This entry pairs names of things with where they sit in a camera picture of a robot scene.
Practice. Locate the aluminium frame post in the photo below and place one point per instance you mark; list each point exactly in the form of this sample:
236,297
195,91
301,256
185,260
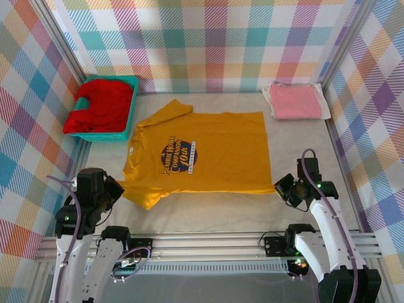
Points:
61,41
344,41

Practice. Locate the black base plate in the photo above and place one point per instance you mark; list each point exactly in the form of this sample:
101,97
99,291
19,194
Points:
274,246
143,247

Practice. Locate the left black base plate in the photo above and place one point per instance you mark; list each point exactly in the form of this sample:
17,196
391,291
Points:
143,247

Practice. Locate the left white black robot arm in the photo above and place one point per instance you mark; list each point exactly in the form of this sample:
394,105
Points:
104,262

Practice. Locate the yellow printed t-shirt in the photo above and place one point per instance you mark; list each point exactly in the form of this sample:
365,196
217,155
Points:
221,151

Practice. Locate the teal plastic basket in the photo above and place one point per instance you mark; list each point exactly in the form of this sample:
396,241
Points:
94,136

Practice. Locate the red t-shirt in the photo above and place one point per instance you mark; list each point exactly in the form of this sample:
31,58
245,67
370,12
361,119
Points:
101,107

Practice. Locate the aluminium side rail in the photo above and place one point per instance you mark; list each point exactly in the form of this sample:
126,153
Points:
80,154

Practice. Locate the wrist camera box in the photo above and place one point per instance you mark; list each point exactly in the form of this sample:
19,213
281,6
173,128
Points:
307,168
90,186

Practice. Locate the white folded t-shirt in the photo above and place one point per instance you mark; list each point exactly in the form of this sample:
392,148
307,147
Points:
325,105

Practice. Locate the aluminium mounting rail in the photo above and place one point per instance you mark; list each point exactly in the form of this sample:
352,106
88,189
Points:
205,244

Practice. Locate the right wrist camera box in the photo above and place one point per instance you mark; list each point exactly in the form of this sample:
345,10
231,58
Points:
307,168

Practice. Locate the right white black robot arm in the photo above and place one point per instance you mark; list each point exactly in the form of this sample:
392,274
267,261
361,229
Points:
328,227

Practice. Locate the pink folded t-shirt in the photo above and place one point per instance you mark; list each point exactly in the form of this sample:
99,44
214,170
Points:
293,101

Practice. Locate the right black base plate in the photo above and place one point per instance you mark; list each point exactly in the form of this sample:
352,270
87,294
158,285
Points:
274,246

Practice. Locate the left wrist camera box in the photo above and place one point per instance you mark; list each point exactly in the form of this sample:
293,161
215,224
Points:
90,186

